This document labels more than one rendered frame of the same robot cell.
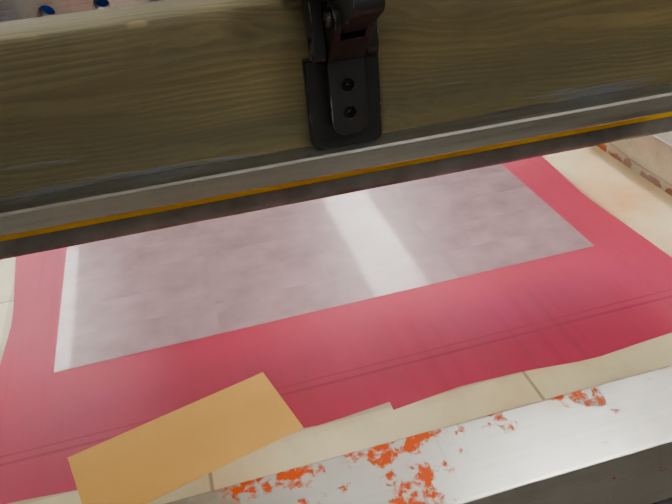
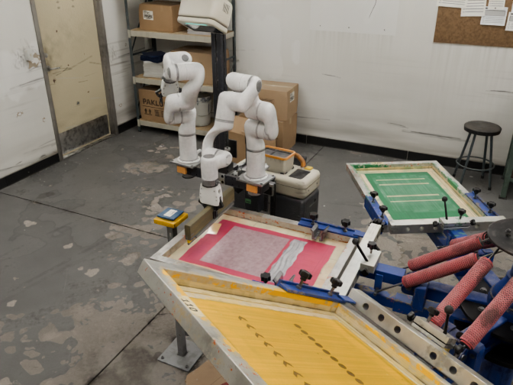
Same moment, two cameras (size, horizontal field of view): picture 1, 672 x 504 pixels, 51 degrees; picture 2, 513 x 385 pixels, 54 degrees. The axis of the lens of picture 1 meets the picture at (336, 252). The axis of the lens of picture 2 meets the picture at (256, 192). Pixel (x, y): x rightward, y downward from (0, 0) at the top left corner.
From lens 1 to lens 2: 252 cm
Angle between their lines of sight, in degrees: 103
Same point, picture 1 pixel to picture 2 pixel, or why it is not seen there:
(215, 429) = (213, 230)
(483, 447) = not seen: hidden behind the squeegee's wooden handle
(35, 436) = (227, 223)
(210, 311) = (230, 235)
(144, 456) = (216, 226)
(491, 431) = not seen: hidden behind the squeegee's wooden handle
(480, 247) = (211, 253)
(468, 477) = not seen: hidden behind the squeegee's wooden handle
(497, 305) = (202, 249)
